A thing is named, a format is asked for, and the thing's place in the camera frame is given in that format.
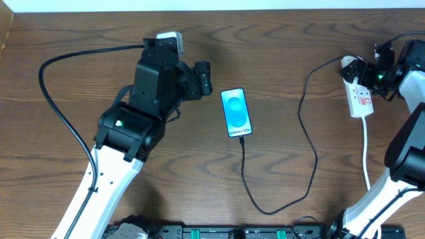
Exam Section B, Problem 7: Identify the blue Galaxy smartphone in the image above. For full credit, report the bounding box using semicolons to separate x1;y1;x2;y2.
220;88;252;137

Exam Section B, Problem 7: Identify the black USB charging cable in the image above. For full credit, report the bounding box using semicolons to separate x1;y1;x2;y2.
238;54;365;216

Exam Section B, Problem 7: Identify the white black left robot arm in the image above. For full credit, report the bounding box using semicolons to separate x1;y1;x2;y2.
52;32;213;238

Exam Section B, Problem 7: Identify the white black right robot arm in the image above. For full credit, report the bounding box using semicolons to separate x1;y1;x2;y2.
323;39;424;238

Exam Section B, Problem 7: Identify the white power strip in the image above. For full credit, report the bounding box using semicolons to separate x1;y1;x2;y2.
345;84;374;118

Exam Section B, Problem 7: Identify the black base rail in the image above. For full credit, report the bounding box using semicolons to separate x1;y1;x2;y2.
102;215;406;239

